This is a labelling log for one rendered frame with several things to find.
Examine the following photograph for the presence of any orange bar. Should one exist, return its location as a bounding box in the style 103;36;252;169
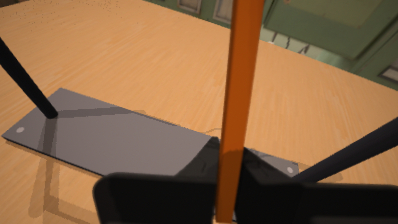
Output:
215;0;264;224

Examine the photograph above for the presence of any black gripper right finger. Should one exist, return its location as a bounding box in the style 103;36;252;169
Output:
234;147;398;224

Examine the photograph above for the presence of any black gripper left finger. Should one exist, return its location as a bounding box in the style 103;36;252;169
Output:
92;136;220;224

